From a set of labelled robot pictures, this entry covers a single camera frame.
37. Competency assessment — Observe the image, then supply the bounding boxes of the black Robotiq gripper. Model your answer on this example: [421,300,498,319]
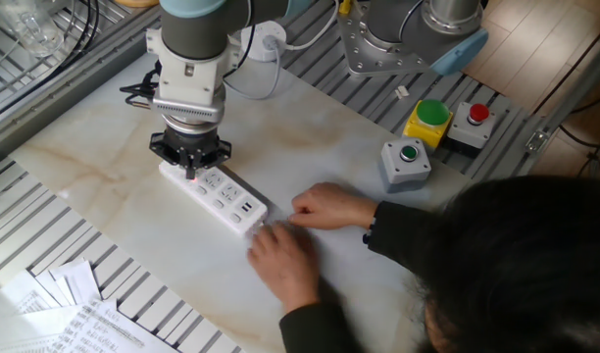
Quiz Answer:
[148,126,232,180]

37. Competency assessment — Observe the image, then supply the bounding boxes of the white four-button power strip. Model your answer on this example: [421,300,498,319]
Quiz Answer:
[157,160,270,236]

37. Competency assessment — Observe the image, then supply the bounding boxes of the person's right forearm dark sleeve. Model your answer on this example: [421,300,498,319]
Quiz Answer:
[366,200,458,280]

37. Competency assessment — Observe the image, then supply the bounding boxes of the person's left forearm dark sleeve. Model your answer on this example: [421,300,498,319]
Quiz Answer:
[278,301,370,353]

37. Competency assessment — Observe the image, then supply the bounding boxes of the person's left hand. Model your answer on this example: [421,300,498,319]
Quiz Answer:
[245,223,324,315]

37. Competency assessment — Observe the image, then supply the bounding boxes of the person's right hand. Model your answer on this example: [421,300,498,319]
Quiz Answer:
[287,181,379,231]

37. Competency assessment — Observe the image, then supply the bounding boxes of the marble pattern tile board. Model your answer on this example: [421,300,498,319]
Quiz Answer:
[8,51,473,353]

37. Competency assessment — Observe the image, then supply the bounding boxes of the round white socket hub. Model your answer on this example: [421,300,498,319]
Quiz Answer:
[239,20,288,64]

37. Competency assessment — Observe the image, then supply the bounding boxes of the grey aluminium beam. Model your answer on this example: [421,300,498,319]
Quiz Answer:
[0,7,162,166]

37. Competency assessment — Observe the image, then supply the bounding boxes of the pile of white paper sheets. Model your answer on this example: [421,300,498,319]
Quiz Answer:
[0,257,103,353]

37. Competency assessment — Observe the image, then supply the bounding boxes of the large printed paper sheet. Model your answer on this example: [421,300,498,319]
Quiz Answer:
[44,298,181,353]

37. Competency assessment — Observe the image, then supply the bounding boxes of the clear plastic container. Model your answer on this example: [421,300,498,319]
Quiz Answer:
[0,0,69,59]

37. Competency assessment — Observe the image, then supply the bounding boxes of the grey box small green button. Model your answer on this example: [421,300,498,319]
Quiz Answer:
[377,136,432,193]

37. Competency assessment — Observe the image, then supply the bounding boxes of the yellow box large green button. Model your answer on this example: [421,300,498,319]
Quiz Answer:
[401,98,454,151]

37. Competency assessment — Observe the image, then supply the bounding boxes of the grey box red button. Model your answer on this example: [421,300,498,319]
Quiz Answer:
[444,101,497,159]

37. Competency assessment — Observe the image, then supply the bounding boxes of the person's head dark hair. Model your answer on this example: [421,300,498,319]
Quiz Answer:
[417,175,600,353]

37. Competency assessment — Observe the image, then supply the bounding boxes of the black gripper cable bundle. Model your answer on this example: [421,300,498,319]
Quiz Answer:
[119,0,257,112]

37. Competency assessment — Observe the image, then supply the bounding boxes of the grey power strip cable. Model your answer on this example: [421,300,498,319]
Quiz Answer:
[223,33,284,102]

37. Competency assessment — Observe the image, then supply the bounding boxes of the black cables in rack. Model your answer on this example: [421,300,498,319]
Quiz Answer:
[0,0,101,112]

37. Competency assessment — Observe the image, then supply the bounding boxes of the white socket hub cable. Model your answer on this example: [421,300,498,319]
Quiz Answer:
[282,0,341,53]

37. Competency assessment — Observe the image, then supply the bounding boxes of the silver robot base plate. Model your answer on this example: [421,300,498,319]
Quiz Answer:
[336,0,428,77]

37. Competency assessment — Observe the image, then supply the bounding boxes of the aluminium frame post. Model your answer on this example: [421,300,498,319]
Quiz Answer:
[518,33,600,176]

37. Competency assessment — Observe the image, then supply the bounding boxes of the black floor cable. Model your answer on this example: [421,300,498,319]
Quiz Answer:
[557,90,600,180]

